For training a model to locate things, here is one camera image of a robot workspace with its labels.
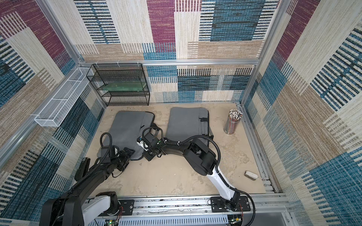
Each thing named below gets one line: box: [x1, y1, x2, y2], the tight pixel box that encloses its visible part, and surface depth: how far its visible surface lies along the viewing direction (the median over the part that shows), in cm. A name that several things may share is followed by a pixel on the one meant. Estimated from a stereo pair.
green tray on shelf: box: [102, 81, 146, 91], surface depth 96 cm
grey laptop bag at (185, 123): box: [165, 107, 214, 147], surface depth 108 cm
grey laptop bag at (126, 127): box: [106, 110, 156, 161], surface depth 107 cm
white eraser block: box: [244, 170, 259, 181], surface depth 83 cm
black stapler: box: [74, 157, 91, 182], surface depth 87 cm
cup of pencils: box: [222, 108, 243, 135], surface depth 93 cm
